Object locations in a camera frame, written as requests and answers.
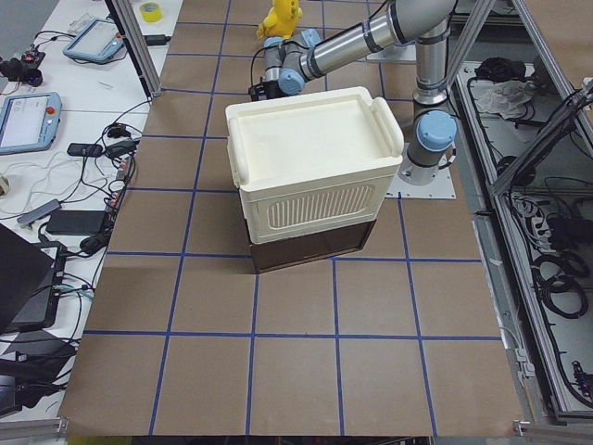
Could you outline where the yellow plush dinosaur toy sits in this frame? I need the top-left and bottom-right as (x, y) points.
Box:
(256, 0), (303, 40)

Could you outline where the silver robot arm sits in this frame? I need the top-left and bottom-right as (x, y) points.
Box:
(241, 1), (457, 186)

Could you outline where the dark brown bottom drawer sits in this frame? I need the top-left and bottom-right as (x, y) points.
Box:
(247, 220), (376, 273)

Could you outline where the blue teach pendant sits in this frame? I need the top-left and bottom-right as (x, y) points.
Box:
(1, 92), (62, 156)
(62, 19), (124, 65)

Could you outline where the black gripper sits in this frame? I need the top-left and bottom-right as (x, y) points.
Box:
(248, 81), (282, 101)

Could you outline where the black laptop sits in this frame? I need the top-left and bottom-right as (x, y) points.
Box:
(1, 226), (66, 334)

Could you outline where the aluminium frame post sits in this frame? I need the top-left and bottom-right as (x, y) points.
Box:
(105, 0), (161, 99)

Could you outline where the black power adapter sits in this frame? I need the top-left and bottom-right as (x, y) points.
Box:
(144, 34), (171, 46)

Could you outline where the yellow tape roll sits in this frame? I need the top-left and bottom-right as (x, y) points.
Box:
(139, 1), (163, 23)

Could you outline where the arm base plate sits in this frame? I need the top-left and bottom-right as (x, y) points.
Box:
(385, 154), (457, 200)
(366, 43), (416, 65)

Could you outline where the black power brick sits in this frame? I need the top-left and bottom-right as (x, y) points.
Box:
(46, 210), (105, 235)

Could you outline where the cream plastic storage cabinet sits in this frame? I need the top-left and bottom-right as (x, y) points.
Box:
(225, 87), (404, 244)

